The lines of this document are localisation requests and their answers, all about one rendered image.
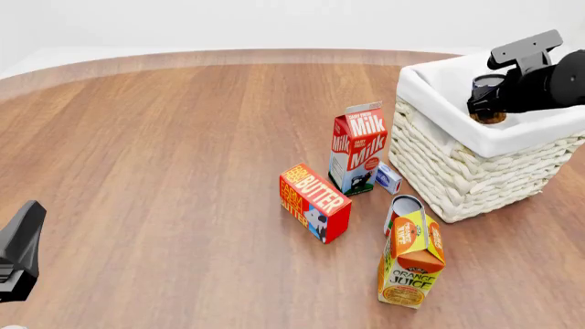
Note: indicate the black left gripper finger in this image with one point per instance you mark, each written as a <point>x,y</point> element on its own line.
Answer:
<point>26,233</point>

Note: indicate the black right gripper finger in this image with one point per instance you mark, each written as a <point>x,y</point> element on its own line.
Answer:
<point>491,101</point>

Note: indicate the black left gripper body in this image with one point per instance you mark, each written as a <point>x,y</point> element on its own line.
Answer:
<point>18,284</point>

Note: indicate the dark tin with brown base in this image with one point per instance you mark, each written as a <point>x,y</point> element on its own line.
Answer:
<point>488,119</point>

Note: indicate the white cloth basket liner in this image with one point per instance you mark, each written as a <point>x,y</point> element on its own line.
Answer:
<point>439,89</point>

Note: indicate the woven white wicker basket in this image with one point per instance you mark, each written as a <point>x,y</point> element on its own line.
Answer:
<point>461,178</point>

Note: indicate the grey plate on black stalk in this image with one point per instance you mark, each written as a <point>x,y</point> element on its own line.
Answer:
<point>530,46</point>

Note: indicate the small blue and white box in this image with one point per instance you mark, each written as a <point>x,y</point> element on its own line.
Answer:
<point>388,178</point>

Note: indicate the tin with white red label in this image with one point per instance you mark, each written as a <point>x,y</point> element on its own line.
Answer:
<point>406,205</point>

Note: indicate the red and white milk carton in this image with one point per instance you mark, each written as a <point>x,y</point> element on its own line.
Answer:
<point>361,150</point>

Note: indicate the yellow orange juice carton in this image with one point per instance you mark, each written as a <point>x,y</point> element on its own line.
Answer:
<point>411,267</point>

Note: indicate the red and orange butter box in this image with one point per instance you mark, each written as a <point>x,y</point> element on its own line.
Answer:
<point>315,202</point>

